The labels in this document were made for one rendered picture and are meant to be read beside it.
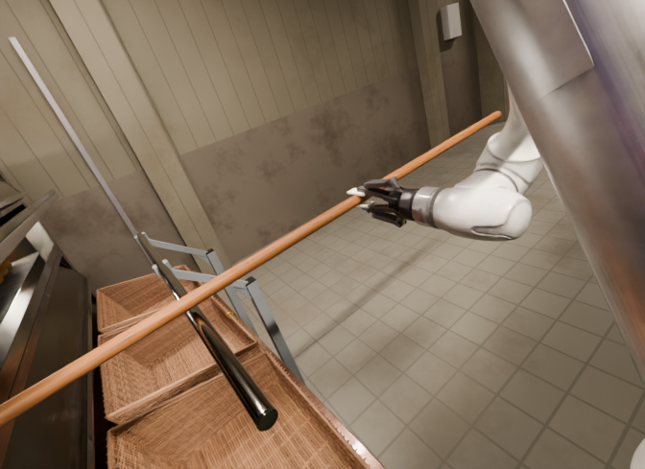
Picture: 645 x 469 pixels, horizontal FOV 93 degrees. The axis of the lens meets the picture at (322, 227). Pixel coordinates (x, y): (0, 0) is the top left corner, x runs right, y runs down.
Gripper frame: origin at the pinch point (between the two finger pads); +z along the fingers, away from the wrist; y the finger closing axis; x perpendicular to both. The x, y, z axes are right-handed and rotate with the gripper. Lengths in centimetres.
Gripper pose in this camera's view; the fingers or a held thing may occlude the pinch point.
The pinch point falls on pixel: (360, 198)
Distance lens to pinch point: 87.3
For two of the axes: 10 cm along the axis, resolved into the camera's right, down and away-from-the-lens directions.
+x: 7.5, -4.7, 4.6
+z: -5.9, -1.6, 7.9
